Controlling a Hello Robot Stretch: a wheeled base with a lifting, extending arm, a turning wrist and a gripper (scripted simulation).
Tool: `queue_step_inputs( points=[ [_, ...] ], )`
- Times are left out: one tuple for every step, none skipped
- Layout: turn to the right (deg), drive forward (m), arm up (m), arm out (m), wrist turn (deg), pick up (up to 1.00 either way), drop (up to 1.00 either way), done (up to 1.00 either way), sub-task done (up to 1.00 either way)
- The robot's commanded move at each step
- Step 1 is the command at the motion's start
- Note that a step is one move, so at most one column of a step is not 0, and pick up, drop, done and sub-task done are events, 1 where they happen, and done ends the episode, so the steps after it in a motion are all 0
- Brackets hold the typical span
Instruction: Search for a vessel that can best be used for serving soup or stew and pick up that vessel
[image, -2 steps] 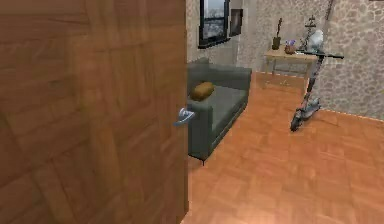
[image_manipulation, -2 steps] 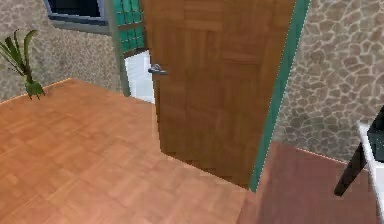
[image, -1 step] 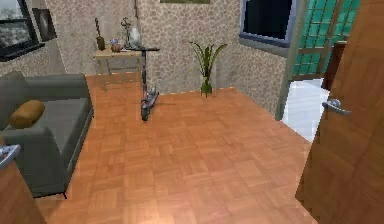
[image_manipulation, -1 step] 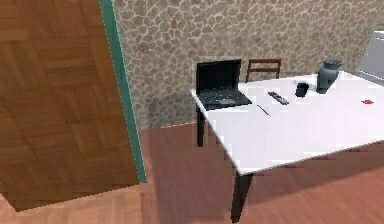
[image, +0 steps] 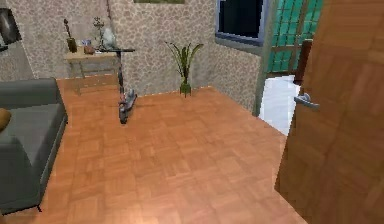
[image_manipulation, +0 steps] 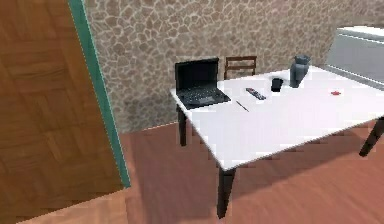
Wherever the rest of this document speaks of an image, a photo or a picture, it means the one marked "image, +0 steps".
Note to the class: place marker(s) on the dark brown bottle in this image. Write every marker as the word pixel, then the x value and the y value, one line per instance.
pixel 71 41

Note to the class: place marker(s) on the dark framed wall picture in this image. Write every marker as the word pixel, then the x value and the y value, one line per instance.
pixel 8 26

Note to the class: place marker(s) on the pale grey vase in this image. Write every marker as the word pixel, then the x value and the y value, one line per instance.
pixel 109 38

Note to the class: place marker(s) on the light wooden side table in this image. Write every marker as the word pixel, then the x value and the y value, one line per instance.
pixel 88 63

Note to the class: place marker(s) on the green potted house plant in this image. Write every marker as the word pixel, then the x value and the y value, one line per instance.
pixel 184 63

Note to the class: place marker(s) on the grey sofa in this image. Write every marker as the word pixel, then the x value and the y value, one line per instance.
pixel 30 133

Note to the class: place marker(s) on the blue framed window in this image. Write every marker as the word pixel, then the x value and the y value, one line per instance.
pixel 240 18

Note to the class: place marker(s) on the brown wooden room door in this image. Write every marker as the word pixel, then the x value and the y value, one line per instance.
pixel 340 126

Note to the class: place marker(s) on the small blue white cup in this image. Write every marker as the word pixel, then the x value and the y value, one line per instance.
pixel 86 42

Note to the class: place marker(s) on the thin dark candle holder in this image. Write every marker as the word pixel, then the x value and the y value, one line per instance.
pixel 98 31

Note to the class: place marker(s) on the green framed wall picture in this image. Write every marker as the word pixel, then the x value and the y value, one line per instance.
pixel 159 1

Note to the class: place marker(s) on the small brown bowl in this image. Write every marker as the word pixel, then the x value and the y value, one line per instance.
pixel 89 50

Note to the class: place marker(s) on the brown round cushion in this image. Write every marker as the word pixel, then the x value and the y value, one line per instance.
pixel 3 118

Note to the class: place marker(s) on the black kick scooter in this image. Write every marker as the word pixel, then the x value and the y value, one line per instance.
pixel 126 100

